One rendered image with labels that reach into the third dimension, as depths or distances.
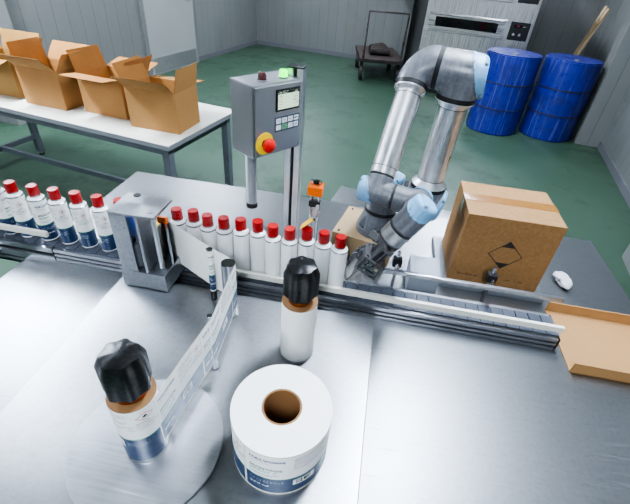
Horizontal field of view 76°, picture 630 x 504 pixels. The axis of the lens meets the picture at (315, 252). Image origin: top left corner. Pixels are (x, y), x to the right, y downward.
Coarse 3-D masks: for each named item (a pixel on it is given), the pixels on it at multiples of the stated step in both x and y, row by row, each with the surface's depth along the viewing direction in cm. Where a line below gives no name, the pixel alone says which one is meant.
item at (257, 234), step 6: (252, 222) 121; (258, 222) 120; (252, 228) 122; (258, 228) 121; (252, 234) 122; (258, 234) 122; (264, 234) 123; (252, 240) 123; (258, 240) 122; (252, 246) 124; (258, 246) 124; (252, 252) 126; (258, 252) 125; (252, 258) 127; (258, 258) 127; (252, 264) 129; (258, 264) 128; (252, 270) 130; (258, 270) 129; (264, 270) 131
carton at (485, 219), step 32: (480, 192) 139; (512, 192) 141; (448, 224) 154; (480, 224) 128; (512, 224) 126; (544, 224) 125; (448, 256) 145; (480, 256) 135; (512, 256) 133; (544, 256) 131; (512, 288) 140
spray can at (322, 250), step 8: (320, 232) 118; (328, 232) 119; (320, 240) 119; (328, 240) 119; (320, 248) 119; (328, 248) 120; (320, 256) 121; (328, 256) 122; (320, 264) 123; (328, 264) 124; (320, 272) 125; (320, 280) 127
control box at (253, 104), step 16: (240, 80) 100; (256, 80) 101; (272, 80) 102; (288, 80) 104; (240, 96) 101; (256, 96) 98; (272, 96) 102; (240, 112) 104; (256, 112) 101; (272, 112) 104; (288, 112) 108; (240, 128) 107; (256, 128) 103; (272, 128) 107; (240, 144) 110; (256, 144) 105; (288, 144) 114
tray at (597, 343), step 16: (560, 304) 133; (560, 320) 132; (576, 320) 132; (592, 320) 133; (608, 320) 133; (624, 320) 132; (560, 336) 126; (576, 336) 127; (592, 336) 127; (608, 336) 128; (624, 336) 128; (576, 352) 121; (592, 352) 122; (608, 352) 122; (624, 352) 123; (576, 368) 114; (592, 368) 113; (608, 368) 117; (624, 368) 118
